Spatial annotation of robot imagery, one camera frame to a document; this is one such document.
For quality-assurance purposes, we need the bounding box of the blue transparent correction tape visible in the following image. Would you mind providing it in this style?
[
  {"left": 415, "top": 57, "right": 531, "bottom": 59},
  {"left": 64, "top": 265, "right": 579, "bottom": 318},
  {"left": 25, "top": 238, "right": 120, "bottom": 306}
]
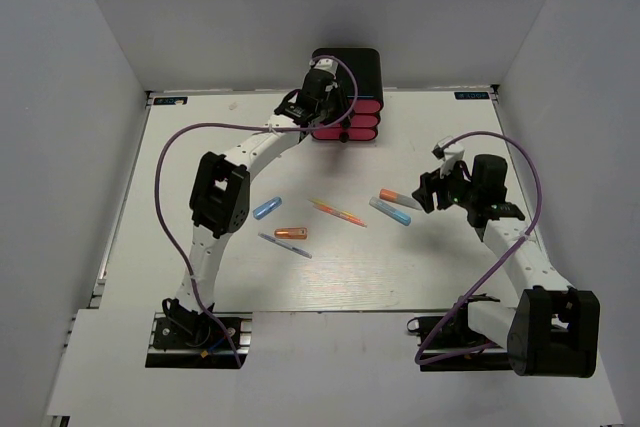
[{"left": 252, "top": 196, "right": 282, "bottom": 220}]

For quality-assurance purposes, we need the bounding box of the right blue table label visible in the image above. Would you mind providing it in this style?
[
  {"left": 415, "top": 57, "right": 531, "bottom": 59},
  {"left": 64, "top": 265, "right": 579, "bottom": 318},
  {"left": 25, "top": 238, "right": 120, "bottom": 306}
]
[{"left": 454, "top": 91, "right": 490, "bottom": 100}]

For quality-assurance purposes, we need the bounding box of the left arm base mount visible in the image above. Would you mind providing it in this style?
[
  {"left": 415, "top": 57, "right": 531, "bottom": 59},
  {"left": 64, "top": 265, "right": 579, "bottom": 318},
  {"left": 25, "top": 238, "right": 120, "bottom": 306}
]
[{"left": 145, "top": 298, "right": 252, "bottom": 370}]

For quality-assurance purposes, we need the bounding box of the left blue table label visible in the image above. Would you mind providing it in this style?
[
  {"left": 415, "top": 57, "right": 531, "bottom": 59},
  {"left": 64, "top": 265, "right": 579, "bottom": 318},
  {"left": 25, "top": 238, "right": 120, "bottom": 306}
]
[{"left": 153, "top": 96, "right": 188, "bottom": 106}]

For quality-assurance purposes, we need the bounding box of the orange transparent correction tape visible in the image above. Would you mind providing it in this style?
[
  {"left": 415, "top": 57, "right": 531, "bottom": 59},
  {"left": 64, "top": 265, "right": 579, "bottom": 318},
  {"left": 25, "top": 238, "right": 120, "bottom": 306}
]
[{"left": 274, "top": 227, "right": 308, "bottom": 240}]

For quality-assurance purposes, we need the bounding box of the blue table label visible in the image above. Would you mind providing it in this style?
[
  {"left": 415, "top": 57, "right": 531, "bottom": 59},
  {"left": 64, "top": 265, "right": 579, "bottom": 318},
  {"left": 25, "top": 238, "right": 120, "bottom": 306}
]
[
  {"left": 454, "top": 91, "right": 490, "bottom": 100},
  {"left": 153, "top": 96, "right": 188, "bottom": 106}
]

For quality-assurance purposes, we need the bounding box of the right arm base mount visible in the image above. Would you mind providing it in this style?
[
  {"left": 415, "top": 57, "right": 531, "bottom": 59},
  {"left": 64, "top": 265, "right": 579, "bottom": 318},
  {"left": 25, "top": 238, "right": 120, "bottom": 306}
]
[{"left": 406, "top": 294, "right": 515, "bottom": 372}]

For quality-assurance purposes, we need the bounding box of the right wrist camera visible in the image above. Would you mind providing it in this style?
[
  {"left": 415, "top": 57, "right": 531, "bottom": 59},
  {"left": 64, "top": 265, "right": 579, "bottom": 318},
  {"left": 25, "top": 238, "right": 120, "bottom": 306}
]
[{"left": 432, "top": 136, "right": 465, "bottom": 170}]

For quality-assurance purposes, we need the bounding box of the blue thin pen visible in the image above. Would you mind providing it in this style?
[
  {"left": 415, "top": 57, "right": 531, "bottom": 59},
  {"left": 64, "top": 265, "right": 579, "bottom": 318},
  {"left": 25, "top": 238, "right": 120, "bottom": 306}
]
[{"left": 258, "top": 232, "right": 313, "bottom": 259}]

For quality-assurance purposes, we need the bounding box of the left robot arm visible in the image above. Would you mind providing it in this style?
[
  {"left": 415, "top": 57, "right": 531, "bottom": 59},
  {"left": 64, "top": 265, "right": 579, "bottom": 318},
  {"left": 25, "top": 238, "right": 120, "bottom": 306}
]
[{"left": 154, "top": 55, "right": 359, "bottom": 346}]

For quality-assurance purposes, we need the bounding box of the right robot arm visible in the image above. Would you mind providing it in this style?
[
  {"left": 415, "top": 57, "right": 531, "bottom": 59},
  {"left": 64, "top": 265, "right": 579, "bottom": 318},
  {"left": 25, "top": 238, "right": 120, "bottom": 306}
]
[{"left": 407, "top": 154, "right": 600, "bottom": 378}]

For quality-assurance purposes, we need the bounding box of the black drawer cabinet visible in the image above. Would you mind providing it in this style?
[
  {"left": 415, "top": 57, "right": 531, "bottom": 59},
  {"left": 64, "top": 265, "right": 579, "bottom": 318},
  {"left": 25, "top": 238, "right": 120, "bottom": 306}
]
[{"left": 310, "top": 47, "right": 385, "bottom": 143}]

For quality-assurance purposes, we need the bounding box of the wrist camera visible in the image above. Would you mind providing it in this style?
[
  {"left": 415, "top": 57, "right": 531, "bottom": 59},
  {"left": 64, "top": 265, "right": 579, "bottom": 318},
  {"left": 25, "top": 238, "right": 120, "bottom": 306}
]
[
  {"left": 432, "top": 136, "right": 465, "bottom": 170},
  {"left": 310, "top": 57, "right": 339, "bottom": 77}
]

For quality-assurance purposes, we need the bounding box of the yellow highlighter pen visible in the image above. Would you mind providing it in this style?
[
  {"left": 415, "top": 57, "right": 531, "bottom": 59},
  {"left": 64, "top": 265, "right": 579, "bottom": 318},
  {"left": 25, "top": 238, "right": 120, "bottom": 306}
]
[{"left": 308, "top": 198, "right": 354, "bottom": 217}]

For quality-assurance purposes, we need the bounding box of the orange highlighter pen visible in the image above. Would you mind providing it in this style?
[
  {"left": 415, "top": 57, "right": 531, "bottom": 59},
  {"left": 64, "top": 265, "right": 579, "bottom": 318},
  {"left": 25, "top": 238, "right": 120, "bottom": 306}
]
[{"left": 313, "top": 203, "right": 367, "bottom": 228}]

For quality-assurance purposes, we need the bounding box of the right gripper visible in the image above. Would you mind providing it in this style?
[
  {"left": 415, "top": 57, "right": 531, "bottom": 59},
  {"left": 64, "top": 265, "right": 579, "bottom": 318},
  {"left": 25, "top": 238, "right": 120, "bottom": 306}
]
[{"left": 413, "top": 157, "right": 480, "bottom": 213}]

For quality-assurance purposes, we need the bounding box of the pink top drawer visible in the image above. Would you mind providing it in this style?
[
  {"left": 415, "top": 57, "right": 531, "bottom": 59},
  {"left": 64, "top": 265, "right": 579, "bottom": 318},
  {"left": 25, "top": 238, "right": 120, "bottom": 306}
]
[{"left": 349, "top": 98, "right": 384, "bottom": 115}]

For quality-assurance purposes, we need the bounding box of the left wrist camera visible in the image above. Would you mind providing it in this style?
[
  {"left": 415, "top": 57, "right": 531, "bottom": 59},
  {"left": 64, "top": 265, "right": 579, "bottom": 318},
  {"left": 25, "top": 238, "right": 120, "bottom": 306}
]
[{"left": 310, "top": 57, "right": 339, "bottom": 77}]

